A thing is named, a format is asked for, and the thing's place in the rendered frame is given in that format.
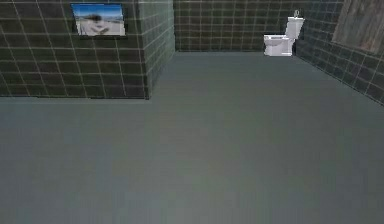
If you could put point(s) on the white toilet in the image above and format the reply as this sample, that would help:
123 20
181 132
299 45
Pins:
283 40

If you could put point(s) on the small grey round object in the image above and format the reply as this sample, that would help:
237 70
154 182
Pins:
296 13

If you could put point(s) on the grey wooden room door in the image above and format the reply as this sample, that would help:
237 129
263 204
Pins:
361 25

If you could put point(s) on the blue framed wall picture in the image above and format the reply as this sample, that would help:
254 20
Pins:
98 19

